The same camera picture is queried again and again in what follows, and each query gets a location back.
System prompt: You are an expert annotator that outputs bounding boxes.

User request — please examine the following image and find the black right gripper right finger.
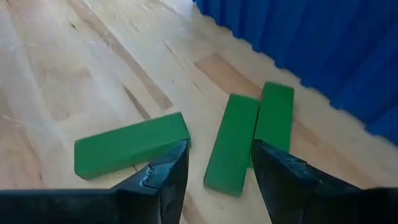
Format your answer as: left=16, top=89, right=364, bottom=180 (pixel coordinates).
left=251, top=139, right=398, bottom=224

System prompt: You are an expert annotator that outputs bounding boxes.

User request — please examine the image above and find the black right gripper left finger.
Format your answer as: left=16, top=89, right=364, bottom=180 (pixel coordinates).
left=0, top=139, right=190, bottom=224

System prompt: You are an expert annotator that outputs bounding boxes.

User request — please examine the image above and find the green wooden block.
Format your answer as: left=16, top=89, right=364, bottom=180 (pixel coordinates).
left=73, top=111, right=192, bottom=180
left=248, top=81, right=295, bottom=169
left=203, top=93, right=261, bottom=197

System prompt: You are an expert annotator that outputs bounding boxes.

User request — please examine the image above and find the large blue plastic bin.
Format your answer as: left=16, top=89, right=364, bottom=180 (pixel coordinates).
left=192, top=0, right=398, bottom=147

